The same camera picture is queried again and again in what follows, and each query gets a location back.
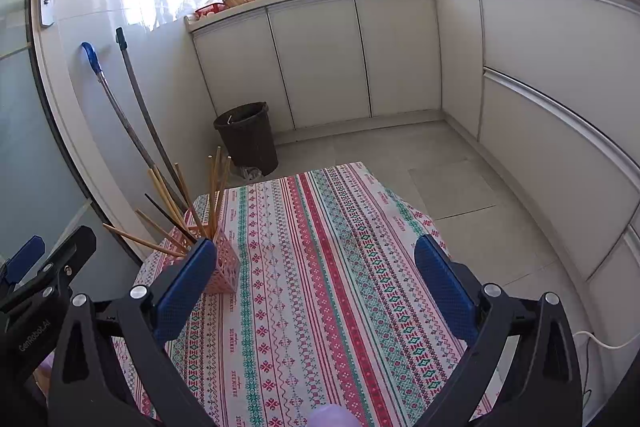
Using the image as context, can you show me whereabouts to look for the white kitchen cabinets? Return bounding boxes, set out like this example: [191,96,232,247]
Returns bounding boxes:
[185,0,640,348]

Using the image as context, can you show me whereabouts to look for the black chopstick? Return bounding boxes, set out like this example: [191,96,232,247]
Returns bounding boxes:
[144,193,199,243]

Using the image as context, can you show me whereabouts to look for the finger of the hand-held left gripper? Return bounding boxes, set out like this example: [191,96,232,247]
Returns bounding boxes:
[0,235,46,290]
[0,224,98,315]

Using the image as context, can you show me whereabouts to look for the dark brown trash bin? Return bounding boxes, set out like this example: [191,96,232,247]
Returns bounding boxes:
[213,102,279,176]

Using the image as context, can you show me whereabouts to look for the pink plastic utensil basket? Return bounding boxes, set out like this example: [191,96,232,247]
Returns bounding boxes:
[187,227,241,295]

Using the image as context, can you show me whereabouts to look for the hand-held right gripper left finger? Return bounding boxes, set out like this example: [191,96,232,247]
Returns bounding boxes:
[47,237,218,427]

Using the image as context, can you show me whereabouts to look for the bunch of wooden chopsticks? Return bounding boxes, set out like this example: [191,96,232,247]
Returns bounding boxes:
[102,147,233,258]

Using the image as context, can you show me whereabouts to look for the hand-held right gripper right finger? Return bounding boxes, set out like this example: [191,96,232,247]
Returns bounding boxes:
[414,234,586,427]

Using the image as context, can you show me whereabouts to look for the purple clothing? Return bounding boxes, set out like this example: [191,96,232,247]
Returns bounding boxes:
[37,354,56,403]

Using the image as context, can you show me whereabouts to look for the white cable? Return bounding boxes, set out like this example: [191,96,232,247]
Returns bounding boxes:
[572,331,631,408]

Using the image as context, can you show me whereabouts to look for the frosted glass door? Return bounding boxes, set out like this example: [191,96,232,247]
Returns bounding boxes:
[0,0,146,288]

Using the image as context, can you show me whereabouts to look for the purple blurred object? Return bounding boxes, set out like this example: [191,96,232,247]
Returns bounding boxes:
[307,407,358,427]

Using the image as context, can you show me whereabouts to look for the blue grip mop pole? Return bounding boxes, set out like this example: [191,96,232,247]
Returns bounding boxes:
[80,42,173,218]

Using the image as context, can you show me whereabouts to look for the patterned striped tablecloth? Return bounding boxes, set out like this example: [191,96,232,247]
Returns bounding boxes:
[112,162,493,427]

